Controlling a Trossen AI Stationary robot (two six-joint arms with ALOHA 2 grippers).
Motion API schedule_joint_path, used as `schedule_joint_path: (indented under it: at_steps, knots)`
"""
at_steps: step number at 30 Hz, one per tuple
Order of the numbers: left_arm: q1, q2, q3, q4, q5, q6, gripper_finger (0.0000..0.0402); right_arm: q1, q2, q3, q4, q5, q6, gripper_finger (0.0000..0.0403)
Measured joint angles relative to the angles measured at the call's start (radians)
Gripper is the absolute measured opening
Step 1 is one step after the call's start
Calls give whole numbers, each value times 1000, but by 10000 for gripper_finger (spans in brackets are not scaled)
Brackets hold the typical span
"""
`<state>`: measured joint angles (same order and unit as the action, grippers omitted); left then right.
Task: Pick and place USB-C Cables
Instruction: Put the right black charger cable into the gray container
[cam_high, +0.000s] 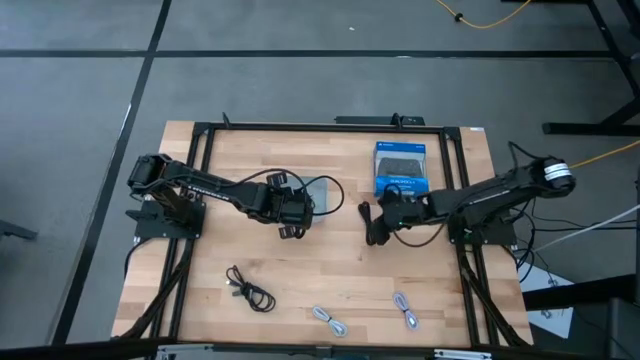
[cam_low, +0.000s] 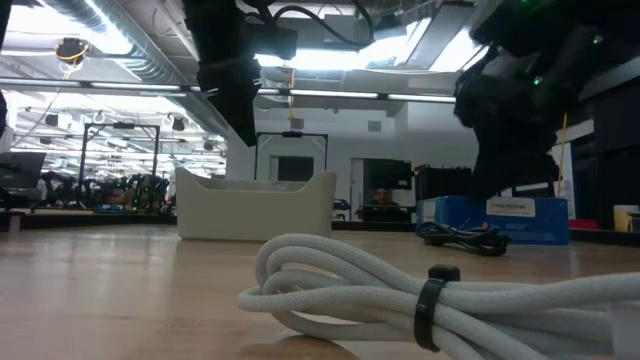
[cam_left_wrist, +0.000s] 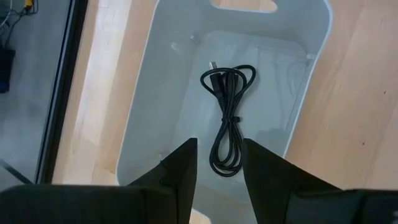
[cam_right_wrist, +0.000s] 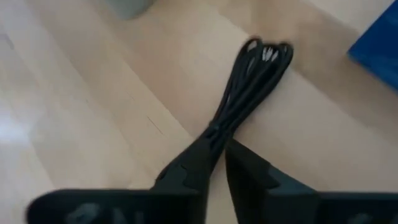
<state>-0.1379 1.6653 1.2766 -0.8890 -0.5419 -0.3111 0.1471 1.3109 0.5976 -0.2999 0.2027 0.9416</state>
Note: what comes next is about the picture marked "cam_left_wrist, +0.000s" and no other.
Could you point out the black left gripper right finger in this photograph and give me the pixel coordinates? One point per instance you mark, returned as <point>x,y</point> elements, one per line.
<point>280,193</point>

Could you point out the black box on floor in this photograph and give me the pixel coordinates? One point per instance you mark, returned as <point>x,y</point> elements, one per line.
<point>6,70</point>

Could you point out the white plastic bin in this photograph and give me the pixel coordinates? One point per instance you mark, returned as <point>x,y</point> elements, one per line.
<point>161,102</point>

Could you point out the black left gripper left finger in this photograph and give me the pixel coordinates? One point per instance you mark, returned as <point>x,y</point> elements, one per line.
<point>174,186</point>

